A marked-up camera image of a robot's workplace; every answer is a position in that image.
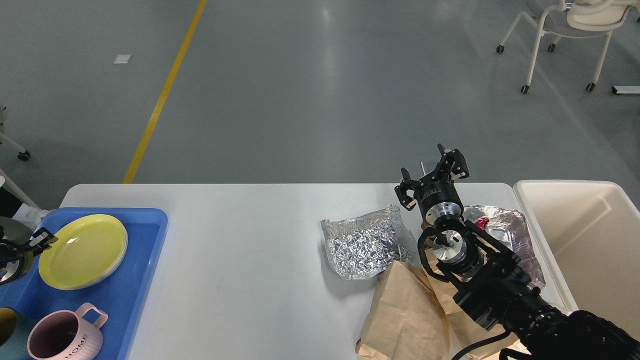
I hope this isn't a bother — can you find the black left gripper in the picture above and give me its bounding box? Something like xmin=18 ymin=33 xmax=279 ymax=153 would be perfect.
xmin=0 ymin=227 xmax=58 ymax=286

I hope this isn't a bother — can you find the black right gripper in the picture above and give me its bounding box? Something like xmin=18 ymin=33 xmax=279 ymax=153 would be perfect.
xmin=394 ymin=144 xmax=470 ymax=224

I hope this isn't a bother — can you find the yellow plastic plate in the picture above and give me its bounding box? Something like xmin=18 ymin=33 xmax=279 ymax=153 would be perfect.
xmin=38 ymin=214 xmax=129 ymax=291

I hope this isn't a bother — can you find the pink ribbed mug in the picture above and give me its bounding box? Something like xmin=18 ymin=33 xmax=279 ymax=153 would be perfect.
xmin=26 ymin=302 xmax=109 ymax=360

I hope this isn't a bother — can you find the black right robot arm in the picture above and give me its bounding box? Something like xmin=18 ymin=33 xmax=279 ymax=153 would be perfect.
xmin=394 ymin=144 xmax=640 ymax=360

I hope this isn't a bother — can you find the person in black clothes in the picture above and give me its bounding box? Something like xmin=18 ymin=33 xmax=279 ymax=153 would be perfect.
xmin=0 ymin=187 xmax=51 ymax=231

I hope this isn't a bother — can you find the white plate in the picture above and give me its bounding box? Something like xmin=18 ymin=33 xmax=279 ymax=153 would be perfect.
xmin=74 ymin=234 xmax=129 ymax=290

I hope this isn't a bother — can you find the teal cup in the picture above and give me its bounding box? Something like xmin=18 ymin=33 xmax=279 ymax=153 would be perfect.
xmin=0 ymin=307 xmax=37 ymax=360

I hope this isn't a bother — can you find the crumpled aluminium foil sheet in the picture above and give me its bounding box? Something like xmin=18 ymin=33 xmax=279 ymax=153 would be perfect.
xmin=320 ymin=205 xmax=419 ymax=280

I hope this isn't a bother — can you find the brown paper bag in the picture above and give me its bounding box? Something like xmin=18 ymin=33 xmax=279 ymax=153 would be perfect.
xmin=355 ymin=260 xmax=503 ymax=360

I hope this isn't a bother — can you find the beige plastic bin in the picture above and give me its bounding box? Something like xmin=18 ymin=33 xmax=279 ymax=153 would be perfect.
xmin=513 ymin=180 xmax=640 ymax=339

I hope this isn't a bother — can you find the white bar on floor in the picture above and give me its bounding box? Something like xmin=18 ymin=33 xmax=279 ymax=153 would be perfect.
xmin=611 ymin=85 xmax=640 ymax=95

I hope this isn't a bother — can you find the white wheeled chair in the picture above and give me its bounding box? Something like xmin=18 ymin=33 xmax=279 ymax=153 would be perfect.
xmin=496 ymin=0 xmax=639 ymax=94

